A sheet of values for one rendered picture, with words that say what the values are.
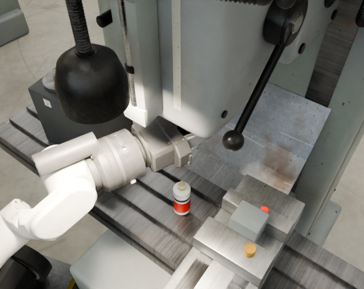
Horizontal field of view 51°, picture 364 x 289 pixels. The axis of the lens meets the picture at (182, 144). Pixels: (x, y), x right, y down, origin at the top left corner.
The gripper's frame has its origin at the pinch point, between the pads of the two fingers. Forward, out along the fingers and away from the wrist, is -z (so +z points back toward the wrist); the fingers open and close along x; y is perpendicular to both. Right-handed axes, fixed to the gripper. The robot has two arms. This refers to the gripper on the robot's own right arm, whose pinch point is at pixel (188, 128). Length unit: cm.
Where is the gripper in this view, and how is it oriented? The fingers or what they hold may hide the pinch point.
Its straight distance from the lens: 68.6
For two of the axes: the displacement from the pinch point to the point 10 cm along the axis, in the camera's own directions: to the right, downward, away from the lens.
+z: -8.5, 3.8, -3.5
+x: -5.2, -6.4, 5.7
